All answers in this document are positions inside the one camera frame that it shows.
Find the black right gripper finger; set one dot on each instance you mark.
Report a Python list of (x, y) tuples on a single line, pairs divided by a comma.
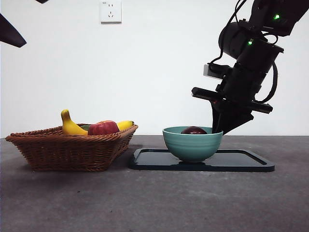
[(215, 118), (233, 119)]

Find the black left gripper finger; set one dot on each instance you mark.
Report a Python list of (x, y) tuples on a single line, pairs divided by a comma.
[(43, 1), (10, 35)]

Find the dark red plum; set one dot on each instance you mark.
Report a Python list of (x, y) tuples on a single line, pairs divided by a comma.
[(194, 130)]

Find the teal ribbed bowl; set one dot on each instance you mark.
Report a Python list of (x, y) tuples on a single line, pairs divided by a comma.
[(193, 147)]

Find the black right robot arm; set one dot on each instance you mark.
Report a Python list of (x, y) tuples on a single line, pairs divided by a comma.
[(260, 53)]

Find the dark rectangular tray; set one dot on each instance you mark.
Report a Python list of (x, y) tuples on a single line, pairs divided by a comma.
[(154, 160)]

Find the straight yellow banana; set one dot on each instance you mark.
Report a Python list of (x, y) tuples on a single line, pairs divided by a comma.
[(124, 125)]

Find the curved yellow banana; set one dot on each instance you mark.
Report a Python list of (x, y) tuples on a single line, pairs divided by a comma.
[(68, 128)]

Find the red apple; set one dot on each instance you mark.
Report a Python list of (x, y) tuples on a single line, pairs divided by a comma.
[(102, 128)]

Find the green vegetable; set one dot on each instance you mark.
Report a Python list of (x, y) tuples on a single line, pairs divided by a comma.
[(85, 126)]

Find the brown wicker basket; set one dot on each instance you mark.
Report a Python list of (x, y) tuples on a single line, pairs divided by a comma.
[(67, 152)]

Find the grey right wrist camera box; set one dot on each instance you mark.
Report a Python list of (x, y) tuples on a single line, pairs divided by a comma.
[(207, 71)]

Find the white wall socket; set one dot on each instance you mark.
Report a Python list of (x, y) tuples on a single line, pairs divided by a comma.
[(111, 12)]

